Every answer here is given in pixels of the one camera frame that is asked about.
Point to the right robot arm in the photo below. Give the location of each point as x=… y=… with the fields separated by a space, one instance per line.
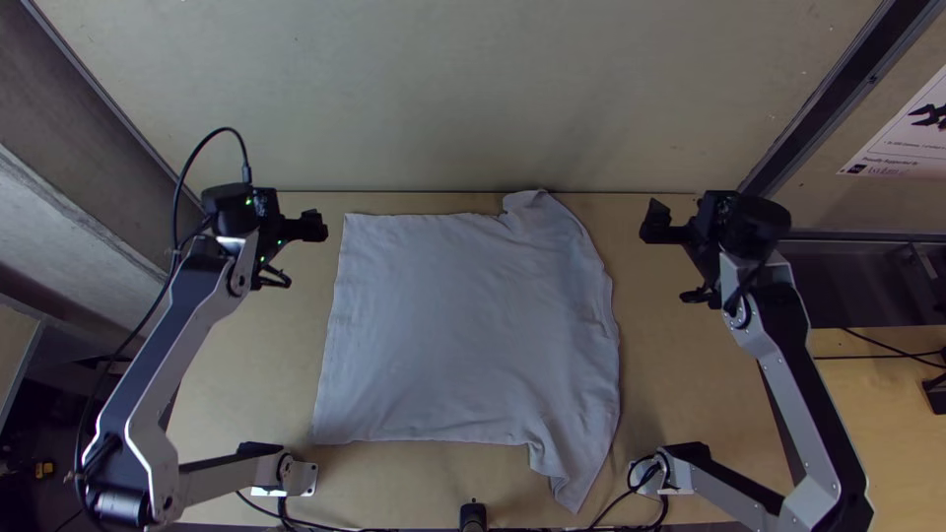
x=783 y=369

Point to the light grey t-shirt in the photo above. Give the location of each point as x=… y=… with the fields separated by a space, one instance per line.
x=473 y=325

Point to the dark partition frame post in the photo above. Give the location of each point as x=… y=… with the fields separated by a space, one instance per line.
x=835 y=92

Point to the white printed poster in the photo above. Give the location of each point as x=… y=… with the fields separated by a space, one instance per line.
x=905 y=137

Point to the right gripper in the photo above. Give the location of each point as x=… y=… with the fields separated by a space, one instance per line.
x=665 y=233

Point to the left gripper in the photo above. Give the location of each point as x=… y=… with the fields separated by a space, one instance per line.
x=310 y=227

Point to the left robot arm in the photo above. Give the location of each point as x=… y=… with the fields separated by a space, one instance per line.
x=148 y=384

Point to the grey partition frame strip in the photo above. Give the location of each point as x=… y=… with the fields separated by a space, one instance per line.
x=103 y=89

